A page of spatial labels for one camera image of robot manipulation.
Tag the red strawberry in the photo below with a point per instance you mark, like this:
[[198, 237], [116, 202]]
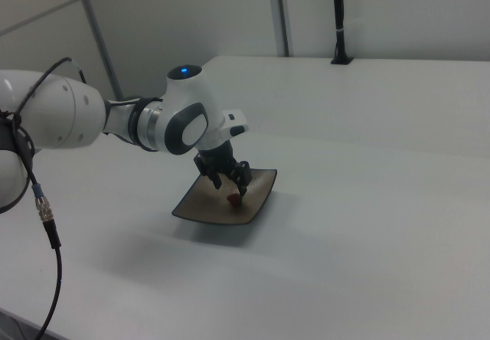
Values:
[[232, 199]]

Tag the square brown ceramic plate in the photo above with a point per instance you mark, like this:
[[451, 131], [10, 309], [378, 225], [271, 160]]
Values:
[[257, 202]]

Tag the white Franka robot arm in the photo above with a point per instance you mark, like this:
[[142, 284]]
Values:
[[183, 87]]

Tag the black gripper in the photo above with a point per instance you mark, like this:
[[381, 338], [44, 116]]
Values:
[[216, 158]]

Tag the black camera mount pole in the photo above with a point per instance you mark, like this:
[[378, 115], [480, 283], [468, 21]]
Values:
[[339, 10]]

